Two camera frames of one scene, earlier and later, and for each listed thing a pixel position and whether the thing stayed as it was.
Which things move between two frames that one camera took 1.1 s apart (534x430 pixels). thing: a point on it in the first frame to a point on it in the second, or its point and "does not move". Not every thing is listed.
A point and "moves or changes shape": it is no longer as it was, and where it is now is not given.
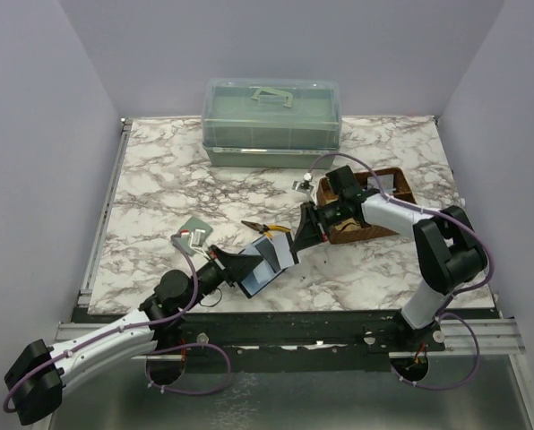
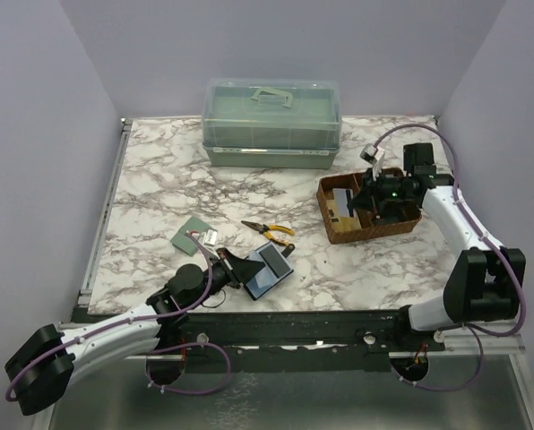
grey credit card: [276, 251] moves or changes shape
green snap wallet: [185, 243] does not move
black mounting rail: [297, 341] does not move
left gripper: [235, 265] does not move
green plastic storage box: [262, 123] does not move
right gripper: [308, 233] to [367, 198]
